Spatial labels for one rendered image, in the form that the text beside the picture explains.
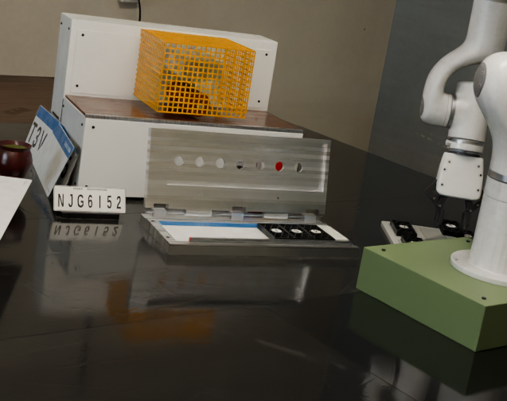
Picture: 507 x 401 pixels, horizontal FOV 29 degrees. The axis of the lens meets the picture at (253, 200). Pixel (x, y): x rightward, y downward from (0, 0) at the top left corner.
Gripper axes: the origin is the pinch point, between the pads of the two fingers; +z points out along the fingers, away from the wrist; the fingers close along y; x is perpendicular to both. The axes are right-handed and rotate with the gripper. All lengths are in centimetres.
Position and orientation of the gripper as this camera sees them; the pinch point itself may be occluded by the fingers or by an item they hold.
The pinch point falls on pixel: (452, 219)
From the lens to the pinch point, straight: 233.2
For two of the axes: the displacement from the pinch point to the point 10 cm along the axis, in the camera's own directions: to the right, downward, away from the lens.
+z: -1.6, 9.9, 0.5
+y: 9.9, 1.6, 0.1
